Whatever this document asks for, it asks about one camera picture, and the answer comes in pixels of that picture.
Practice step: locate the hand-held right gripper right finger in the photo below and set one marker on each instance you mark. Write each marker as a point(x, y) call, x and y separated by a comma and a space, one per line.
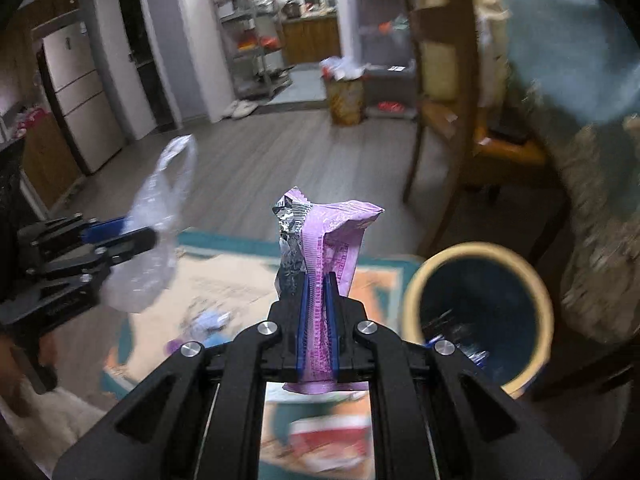
point(332, 320)

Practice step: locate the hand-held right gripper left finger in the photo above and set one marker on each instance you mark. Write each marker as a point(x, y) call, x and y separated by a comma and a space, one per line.
point(302, 320)

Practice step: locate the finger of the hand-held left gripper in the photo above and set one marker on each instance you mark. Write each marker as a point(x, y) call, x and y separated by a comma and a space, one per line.
point(105, 230)
point(130, 245)

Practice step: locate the clear plastic bag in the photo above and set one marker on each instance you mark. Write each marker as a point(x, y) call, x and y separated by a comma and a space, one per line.
point(150, 210)

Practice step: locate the purple foil wrapper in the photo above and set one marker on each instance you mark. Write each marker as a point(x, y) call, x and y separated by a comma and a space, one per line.
point(330, 240)

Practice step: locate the light blue face mask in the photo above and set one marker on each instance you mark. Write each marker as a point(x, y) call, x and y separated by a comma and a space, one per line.
point(212, 325)

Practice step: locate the red floral paper bowl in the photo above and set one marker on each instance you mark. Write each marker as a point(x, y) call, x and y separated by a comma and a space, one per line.
point(325, 440)

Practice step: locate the blue bin with yellow rim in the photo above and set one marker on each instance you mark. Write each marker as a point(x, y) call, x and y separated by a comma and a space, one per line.
point(500, 280)

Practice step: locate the floral trash can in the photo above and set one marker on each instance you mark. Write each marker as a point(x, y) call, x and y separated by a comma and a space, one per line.
point(345, 102)

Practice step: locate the white crumpled trash bag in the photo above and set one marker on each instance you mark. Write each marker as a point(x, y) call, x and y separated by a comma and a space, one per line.
point(342, 67)

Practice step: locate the wooden side cabinet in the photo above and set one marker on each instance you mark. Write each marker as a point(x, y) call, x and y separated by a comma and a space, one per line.
point(50, 170)

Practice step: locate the teal printed cushion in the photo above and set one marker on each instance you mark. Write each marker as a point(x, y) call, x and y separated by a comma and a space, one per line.
point(225, 280)

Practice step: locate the white fluffy garment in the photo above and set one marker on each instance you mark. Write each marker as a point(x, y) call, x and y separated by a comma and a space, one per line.
point(55, 425)

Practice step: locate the white refrigerator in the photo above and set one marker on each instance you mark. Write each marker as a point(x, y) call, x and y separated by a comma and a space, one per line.
point(75, 100)

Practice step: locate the white slipper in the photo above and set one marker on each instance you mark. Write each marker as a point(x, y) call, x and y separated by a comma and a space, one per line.
point(247, 107)
point(231, 111)

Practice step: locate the metal shelf rack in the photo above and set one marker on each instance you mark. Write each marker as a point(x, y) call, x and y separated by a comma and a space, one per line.
point(250, 35)

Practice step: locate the wooden kitchen cabinet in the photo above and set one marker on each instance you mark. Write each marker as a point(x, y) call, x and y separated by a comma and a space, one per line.
point(312, 40)

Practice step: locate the grey plastic shelf cart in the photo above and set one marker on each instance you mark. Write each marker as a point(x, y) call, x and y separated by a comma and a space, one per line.
point(385, 40)

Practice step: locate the dark cooking pot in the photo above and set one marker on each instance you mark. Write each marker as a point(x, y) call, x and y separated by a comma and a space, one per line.
point(291, 9)

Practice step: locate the yellow paper bag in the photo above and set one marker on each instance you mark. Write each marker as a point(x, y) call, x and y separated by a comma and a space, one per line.
point(450, 45)

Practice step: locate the teal lace tablecloth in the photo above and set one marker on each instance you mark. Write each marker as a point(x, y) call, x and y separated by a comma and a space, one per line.
point(575, 85)

